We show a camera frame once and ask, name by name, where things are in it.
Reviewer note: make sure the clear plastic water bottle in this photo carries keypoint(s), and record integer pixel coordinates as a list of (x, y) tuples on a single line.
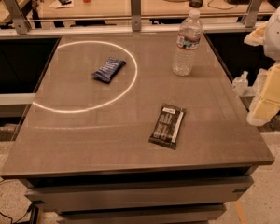
[(188, 40)]

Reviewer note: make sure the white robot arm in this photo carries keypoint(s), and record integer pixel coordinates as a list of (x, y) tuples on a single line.
[(271, 43)]

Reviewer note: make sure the blue blueberry rxbar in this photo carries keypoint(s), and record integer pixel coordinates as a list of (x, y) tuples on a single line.
[(106, 72)]

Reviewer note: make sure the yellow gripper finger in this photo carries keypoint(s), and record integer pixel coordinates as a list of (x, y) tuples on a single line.
[(266, 104), (256, 37)]

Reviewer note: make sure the black mesh pen cup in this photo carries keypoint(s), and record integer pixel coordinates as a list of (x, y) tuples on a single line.
[(196, 3)]

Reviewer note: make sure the black chocolate rxbar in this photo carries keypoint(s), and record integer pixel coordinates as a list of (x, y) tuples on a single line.
[(167, 127)]

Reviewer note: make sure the grey drawer cabinet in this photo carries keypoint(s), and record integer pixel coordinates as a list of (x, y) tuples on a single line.
[(185, 197)]

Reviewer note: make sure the metal rail with brackets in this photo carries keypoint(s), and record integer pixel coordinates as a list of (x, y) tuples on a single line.
[(127, 9)]

